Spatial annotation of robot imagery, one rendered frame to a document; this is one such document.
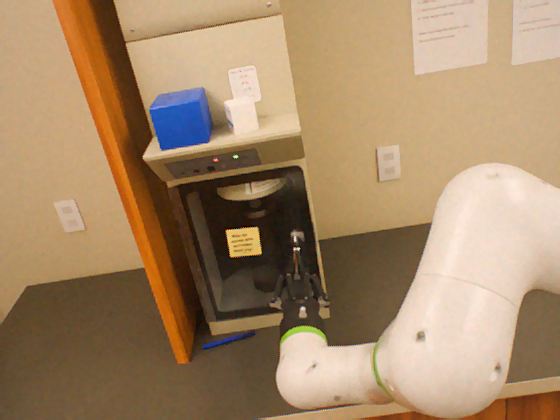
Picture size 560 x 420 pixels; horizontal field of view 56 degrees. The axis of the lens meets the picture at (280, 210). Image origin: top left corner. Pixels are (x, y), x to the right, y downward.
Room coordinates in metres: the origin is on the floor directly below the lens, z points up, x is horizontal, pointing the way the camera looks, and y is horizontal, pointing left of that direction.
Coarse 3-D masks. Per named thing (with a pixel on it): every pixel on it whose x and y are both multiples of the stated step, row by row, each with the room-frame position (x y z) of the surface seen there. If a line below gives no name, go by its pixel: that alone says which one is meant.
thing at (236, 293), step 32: (192, 192) 1.11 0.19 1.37; (224, 192) 1.10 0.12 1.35; (256, 192) 1.10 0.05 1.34; (288, 192) 1.09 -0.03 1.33; (192, 224) 1.11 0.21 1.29; (224, 224) 1.10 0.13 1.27; (256, 224) 1.10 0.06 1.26; (288, 224) 1.09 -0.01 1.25; (224, 256) 1.10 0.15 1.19; (256, 256) 1.10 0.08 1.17; (288, 256) 1.09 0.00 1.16; (224, 288) 1.10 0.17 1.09; (256, 288) 1.10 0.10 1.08; (224, 320) 1.11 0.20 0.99
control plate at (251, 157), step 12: (216, 156) 1.02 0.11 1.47; (228, 156) 1.03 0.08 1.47; (240, 156) 1.03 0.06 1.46; (252, 156) 1.04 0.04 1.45; (168, 168) 1.04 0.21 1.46; (180, 168) 1.05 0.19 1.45; (192, 168) 1.05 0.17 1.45; (204, 168) 1.06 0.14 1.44; (216, 168) 1.07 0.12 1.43; (228, 168) 1.07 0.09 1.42
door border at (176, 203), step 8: (176, 192) 1.11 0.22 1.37; (176, 200) 1.11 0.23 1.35; (176, 208) 1.11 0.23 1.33; (184, 216) 1.11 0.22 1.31; (184, 224) 1.11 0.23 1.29; (184, 232) 1.11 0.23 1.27; (184, 240) 1.11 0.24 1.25; (192, 240) 1.11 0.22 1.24; (192, 248) 1.11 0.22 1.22; (192, 256) 1.11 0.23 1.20; (192, 264) 1.11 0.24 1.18; (200, 272) 1.11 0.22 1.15; (200, 280) 1.11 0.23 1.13; (200, 288) 1.11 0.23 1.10; (200, 296) 1.11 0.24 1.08; (208, 296) 1.11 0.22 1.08; (208, 304) 1.11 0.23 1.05; (208, 312) 1.11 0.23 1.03
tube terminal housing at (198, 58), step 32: (192, 32) 1.11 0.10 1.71; (224, 32) 1.11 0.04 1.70; (256, 32) 1.10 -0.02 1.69; (160, 64) 1.12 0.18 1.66; (192, 64) 1.11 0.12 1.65; (224, 64) 1.11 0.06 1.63; (256, 64) 1.10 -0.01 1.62; (288, 64) 1.10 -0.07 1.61; (224, 96) 1.11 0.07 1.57; (288, 96) 1.10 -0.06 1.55; (320, 256) 1.10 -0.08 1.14; (256, 320) 1.11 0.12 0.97
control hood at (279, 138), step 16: (224, 128) 1.08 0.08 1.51; (272, 128) 1.02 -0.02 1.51; (288, 128) 1.00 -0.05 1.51; (208, 144) 1.00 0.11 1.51; (224, 144) 1.00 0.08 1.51; (240, 144) 1.00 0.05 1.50; (256, 144) 1.00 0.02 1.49; (272, 144) 1.01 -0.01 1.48; (288, 144) 1.01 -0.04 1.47; (144, 160) 1.01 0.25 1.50; (160, 160) 1.01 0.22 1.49; (176, 160) 1.02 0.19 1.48; (272, 160) 1.07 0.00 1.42; (288, 160) 1.07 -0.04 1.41; (160, 176) 1.07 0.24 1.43; (192, 176) 1.09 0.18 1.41
